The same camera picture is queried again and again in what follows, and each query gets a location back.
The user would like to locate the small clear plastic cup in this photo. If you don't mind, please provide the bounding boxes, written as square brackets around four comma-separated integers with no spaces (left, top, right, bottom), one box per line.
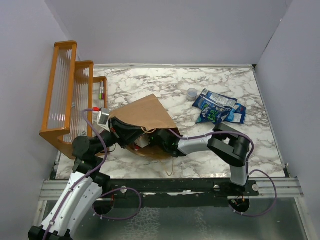
[186,88,198,102]

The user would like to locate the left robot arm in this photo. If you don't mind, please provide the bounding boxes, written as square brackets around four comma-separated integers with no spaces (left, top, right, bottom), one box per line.
[28,117,143,240]

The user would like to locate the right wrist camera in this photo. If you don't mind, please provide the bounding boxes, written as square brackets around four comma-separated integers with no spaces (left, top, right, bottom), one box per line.
[134,134,150,151]

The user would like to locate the blue green snack bag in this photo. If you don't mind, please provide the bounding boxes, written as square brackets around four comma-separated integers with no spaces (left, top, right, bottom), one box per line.
[195,104,231,125]

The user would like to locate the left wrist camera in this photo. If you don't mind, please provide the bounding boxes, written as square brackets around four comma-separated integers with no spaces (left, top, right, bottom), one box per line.
[93,107,110,130]

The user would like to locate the dark blue snack bag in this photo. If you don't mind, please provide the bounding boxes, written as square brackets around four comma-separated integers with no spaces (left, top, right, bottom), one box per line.
[225,103,247,124]

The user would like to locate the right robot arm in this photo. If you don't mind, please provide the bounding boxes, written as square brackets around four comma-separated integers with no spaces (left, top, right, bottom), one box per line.
[150,123,254,196]

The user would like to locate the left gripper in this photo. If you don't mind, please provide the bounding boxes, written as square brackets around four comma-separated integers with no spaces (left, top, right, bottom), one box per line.
[93,116,147,156]

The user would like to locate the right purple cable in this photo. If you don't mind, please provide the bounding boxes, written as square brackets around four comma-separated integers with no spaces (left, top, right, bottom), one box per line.
[167,128,278,217]

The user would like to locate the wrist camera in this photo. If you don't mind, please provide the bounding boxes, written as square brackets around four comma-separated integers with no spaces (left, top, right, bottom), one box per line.
[93,107,110,130]
[134,134,150,151]

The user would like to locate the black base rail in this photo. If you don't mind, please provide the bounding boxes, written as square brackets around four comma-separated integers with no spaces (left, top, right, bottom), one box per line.
[93,178,259,209]

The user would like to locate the light blue snack bag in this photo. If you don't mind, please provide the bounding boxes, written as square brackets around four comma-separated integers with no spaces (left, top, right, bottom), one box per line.
[192,88,238,110]

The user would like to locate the markers in rack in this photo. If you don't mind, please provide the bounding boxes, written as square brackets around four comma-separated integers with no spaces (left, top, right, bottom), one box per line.
[98,81,105,100]

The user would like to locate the orange wooden rack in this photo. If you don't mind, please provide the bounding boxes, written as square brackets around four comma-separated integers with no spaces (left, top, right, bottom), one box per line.
[39,40,107,159]

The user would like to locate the brown paper bag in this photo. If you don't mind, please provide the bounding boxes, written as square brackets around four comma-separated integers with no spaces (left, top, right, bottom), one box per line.
[108,93,180,177]

